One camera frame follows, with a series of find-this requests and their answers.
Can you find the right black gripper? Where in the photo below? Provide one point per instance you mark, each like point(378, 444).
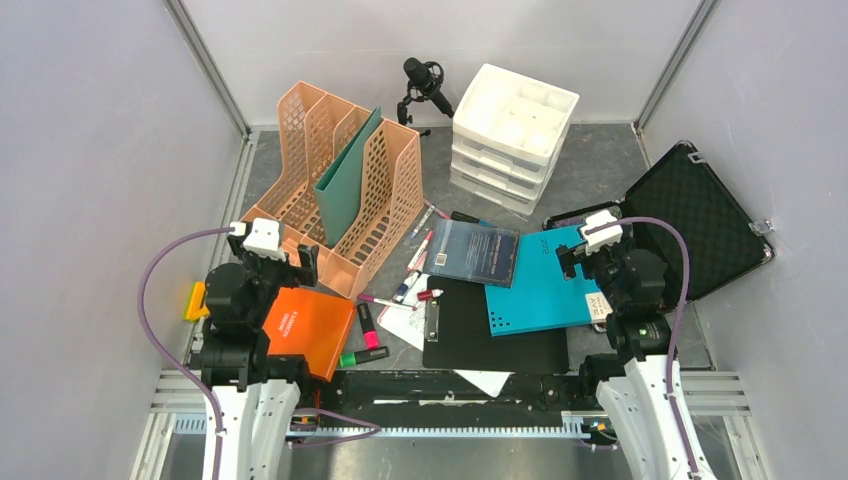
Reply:
point(569, 256)

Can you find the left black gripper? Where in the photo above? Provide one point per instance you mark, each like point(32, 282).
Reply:
point(294, 274)

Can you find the teal notebook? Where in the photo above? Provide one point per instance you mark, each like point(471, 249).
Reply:
point(539, 298)

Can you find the dark blue hardcover book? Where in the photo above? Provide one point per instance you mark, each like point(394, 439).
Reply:
point(472, 252)

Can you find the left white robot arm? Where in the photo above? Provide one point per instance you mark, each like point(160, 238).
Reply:
point(250, 394)

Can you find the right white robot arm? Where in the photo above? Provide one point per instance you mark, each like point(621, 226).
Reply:
point(639, 384)

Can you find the white label booklet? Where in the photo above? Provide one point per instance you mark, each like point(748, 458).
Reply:
point(598, 307)

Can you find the orange book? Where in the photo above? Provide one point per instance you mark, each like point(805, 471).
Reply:
point(311, 324)

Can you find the yellow orange block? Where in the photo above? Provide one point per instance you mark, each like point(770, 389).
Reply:
point(196, 308)

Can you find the magenta marker pen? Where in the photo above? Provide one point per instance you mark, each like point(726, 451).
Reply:
point(385, 302)

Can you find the green file folder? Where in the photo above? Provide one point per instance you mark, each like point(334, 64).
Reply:
point(338, 191)

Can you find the black open carrying case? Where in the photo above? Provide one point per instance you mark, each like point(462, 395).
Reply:
point(683, 190)

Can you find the green highlighter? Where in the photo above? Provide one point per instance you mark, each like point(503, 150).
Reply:
point(350, 359)

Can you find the blue cap white marker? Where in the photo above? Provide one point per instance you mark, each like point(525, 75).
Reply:
point(405, 286)

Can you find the peach plastic file organizer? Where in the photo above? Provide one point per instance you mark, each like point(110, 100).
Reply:
point(391, 194)

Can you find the printed white paper sheet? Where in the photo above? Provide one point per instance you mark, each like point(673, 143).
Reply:
point(408, 325)

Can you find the pink white marker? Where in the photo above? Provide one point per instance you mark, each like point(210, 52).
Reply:
point(419, 255)

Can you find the blue highlighter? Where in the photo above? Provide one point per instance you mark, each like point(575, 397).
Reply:
point(460, 216)

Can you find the white plastic drawer unit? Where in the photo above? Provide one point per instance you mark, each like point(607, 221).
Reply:
point(508, 133)

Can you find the clear barrel pen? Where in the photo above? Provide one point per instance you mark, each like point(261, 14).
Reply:
point(421, 222)

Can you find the black microphone on tripod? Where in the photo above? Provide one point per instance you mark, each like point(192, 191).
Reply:
point(424, 83)

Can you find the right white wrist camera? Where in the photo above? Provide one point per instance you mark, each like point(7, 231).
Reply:
point(599, 230)

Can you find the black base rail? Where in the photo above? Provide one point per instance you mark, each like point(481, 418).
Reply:
point(438, 398)

